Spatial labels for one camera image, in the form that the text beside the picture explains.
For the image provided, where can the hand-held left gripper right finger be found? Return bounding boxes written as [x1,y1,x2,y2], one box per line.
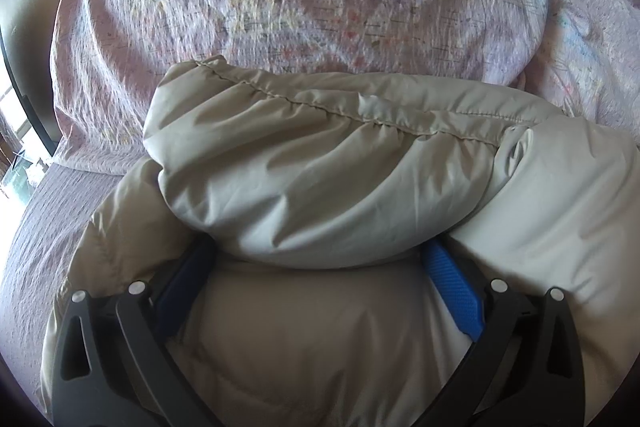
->
[415,237,587,427]

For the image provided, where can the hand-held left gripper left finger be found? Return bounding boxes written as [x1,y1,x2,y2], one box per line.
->
[52,234,226,427]

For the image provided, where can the beige puffer jacket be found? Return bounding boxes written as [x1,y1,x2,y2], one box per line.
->
[40,55,640,427]

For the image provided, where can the bed with lavender sheet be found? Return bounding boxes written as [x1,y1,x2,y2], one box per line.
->
[0,139,151,408]

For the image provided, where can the black television screen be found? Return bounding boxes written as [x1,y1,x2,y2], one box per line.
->
[0,24,57,155]

